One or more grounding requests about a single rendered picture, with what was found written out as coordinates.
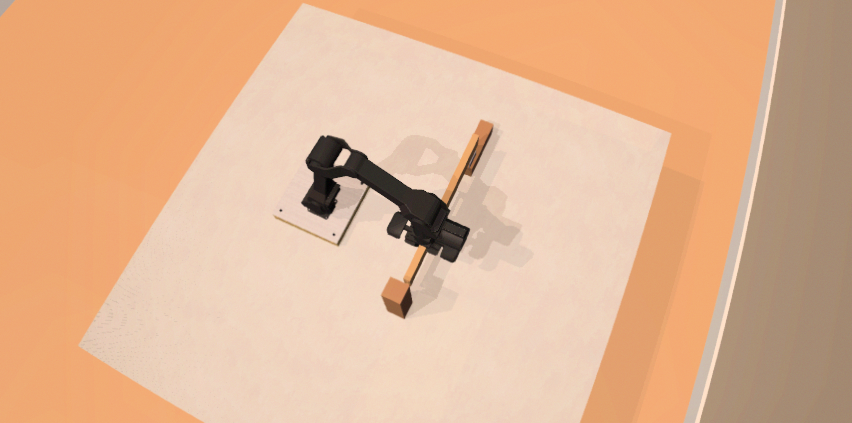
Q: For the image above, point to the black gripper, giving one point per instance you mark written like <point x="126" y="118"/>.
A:
<point x="398" y="224"/>

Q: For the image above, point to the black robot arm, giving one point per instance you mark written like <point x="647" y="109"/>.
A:
<point x="426" y="212"/>

